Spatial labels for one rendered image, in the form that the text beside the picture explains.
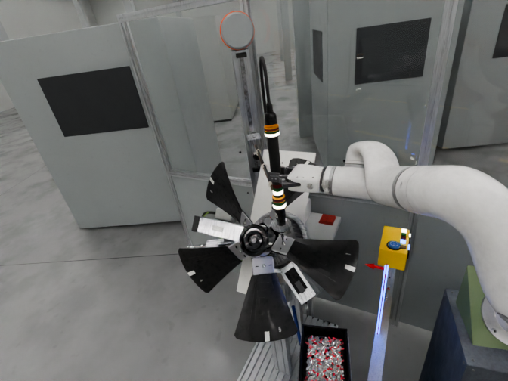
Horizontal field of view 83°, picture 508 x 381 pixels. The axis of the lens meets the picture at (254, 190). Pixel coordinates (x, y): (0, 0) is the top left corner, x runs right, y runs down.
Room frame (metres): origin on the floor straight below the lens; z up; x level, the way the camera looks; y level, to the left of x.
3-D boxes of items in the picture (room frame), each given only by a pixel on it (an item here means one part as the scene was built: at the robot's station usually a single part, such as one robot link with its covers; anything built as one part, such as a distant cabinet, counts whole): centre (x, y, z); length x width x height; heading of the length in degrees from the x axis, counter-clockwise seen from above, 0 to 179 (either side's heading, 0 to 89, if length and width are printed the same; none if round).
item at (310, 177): (0.77, -0.17, 1.48); 0.11 x 0.10 x 0.07; 59
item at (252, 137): (1.45, -0.04, 1.36); 0.10 x 0.07 x 0.08; 4
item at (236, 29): (1.54, -0.03, 1.88); 0.17 x 0.15 x 0.16; 59
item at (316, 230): (1.35, -0.27, 0.84); 0.36 x 0.24 x 0.03; 59
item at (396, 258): (0.89, -0.54, 1.02); 0.16 x 0.10 x 0.11; 149
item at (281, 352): (0.98, -0.02, 0.45); 0.09 x 0.04 x 0.91; 59
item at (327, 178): (0.73, -0.22, 1.48); 0.09 x 0.03 x 0.08; 149
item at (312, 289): (0.82, -0.14, 0.98); 0.20 x 0.16 x 0.20; 149
